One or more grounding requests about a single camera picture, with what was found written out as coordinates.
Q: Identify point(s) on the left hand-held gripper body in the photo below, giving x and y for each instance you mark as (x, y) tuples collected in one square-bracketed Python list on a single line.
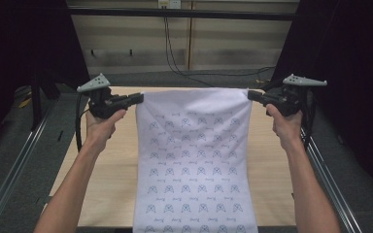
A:
[(102, 103)]

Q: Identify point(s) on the white wall socket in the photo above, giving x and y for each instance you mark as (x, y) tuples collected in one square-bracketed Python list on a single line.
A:
[(170, 4)]

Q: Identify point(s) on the black metal stand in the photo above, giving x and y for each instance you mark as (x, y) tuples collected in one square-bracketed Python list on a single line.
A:
[(35, 103), (272, 84)]

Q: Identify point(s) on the grey metal floor rail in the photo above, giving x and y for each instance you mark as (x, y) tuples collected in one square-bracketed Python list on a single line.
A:
[(330, 194), (13, 174)]

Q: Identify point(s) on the person's right hand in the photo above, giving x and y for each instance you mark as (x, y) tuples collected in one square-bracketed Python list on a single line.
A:
[(286, 129)]

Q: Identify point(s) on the black horizontal metal bar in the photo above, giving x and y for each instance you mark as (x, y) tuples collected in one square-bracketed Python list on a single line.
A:
[(175, 13)]

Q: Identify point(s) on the small black stick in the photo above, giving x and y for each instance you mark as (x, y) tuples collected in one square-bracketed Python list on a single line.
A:
[(60, 136)]

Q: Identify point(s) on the yellow object on floor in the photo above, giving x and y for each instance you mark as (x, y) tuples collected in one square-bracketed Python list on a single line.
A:
[(25, 103)]

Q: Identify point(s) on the person's left hand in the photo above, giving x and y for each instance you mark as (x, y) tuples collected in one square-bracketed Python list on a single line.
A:
[(100, 131)]

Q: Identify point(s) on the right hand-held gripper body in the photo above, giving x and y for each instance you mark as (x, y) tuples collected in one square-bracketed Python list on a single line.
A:
[(289, 100)]

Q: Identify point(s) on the white patterned towel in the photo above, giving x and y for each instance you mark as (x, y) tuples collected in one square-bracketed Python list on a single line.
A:
[(192, 155)]

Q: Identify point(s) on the dark curtain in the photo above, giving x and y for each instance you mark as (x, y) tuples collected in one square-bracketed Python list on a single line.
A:
[(22, 42), (353, 129)]

